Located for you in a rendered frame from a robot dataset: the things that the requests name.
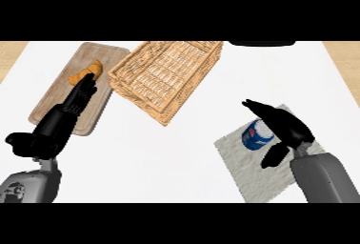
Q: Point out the black rounded appliance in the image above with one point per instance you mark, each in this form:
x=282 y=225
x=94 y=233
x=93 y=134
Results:
x=261 y=43

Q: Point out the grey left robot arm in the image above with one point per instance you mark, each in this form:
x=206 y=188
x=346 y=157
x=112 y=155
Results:
x=29 y=186

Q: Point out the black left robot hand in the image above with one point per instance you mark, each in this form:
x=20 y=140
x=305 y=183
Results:
x=56 y=127

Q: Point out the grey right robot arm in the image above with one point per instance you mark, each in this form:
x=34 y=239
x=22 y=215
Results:
x=323 y=178

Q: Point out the tan wicker basket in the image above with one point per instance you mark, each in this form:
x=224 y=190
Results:
x=163 y=76

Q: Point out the pale wooden cutting board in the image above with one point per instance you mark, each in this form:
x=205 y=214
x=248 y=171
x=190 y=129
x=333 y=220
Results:
x=65 y=101

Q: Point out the grey textured placemat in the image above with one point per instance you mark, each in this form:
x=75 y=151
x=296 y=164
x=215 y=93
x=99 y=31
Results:
x=252 y=171

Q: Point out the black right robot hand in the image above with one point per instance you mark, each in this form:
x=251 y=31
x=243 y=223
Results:
x=284 y=124

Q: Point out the blue and white can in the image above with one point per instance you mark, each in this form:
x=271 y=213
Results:
x=255 y=138

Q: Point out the orange croissant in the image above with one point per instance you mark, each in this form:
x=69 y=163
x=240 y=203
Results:
x=93 y=70

